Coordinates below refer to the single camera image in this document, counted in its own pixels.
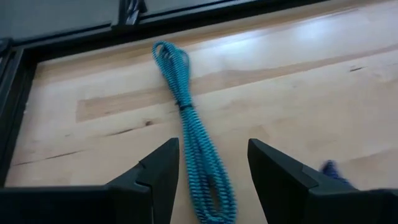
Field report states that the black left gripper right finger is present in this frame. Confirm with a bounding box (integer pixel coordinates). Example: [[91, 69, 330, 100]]
[[247, 138, 362, 224]]

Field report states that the black aluminium table frame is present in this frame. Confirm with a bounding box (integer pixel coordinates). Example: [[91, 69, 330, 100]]
[[0, 0, 330, 187]]

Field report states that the teal braided USB-C cable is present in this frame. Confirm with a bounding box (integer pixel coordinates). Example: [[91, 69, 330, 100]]
[[151, 40, 238, 224]]

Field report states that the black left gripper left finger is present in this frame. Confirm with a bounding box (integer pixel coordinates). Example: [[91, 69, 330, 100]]
[[105, 138, 181, 224]]

